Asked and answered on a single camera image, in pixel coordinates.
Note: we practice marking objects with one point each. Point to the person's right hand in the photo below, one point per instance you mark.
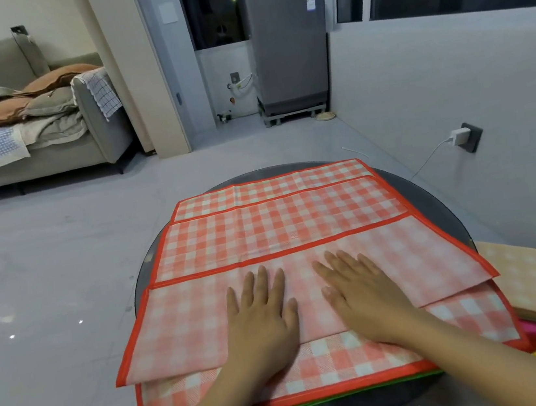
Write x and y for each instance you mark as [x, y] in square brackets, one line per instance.
[369, 302]

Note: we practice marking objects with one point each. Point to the person's left hand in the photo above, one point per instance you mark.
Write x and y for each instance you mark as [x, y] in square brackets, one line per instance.
[260, 329]

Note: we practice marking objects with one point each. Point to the person's right thumb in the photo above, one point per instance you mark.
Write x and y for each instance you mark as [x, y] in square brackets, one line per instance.
[334, 302]

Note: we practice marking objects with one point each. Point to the person's right little finger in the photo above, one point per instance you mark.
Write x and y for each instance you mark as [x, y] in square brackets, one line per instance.
[371, 268]

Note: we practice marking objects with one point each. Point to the person's right middle finger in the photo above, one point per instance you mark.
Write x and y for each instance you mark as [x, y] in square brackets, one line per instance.
[340, 263]

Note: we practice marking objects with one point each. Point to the person's left middle finger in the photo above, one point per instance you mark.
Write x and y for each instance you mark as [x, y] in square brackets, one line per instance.
[263, 284]

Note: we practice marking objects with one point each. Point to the person's left little finger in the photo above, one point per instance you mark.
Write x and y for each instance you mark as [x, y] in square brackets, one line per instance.
[232, 303]

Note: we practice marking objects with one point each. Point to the person's left thumb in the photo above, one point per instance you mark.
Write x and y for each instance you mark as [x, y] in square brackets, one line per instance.
[292, 315]

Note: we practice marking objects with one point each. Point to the red checked cloth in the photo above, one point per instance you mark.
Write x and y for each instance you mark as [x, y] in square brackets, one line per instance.
[276, 228]

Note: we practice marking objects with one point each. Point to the person's right forearm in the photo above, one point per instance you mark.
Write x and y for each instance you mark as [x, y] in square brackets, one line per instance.
[485, 358]

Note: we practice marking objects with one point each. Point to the green cloth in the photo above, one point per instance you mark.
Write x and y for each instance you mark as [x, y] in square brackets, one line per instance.
[352, 392]

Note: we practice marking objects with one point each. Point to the round beige floor disc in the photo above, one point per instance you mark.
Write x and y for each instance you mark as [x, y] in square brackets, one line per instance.
[326, 116]

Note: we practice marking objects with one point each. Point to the white charger plug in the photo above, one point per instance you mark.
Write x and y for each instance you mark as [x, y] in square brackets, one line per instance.
[459, 137]

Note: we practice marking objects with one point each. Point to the folded orange checked cloth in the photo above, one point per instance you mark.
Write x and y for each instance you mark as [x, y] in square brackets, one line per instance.
[529, 279]

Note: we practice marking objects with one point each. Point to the grey washing machine stand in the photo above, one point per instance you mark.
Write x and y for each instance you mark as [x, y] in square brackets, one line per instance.
[293, 112]

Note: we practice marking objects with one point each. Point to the beige sofa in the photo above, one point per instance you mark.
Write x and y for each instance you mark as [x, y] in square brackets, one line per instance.
[106, 133]

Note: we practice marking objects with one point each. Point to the grey washing machine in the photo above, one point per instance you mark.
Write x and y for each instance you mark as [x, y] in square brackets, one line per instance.
[289, 45]

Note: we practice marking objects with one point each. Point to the white grid-pattern towel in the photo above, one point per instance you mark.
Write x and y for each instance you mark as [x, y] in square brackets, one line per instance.
[103, 91]

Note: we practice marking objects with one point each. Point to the beige blanket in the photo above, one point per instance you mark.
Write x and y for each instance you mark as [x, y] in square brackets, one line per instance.
[54, 129]

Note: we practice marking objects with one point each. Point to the grey-green pillow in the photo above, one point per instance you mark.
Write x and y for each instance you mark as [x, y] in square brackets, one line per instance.
[50, 102]

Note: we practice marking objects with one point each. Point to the orange pillow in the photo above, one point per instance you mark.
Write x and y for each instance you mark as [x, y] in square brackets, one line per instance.
[0, 113]
[57, 78]

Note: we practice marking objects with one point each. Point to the black wall socket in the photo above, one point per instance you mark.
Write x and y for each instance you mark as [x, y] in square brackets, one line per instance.
[475, 136]

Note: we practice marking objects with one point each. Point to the grey wall outlet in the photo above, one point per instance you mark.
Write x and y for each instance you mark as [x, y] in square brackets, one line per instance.
[234, 77]

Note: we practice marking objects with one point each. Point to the white light switch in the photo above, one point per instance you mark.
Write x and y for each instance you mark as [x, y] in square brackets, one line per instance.
[168, 12]

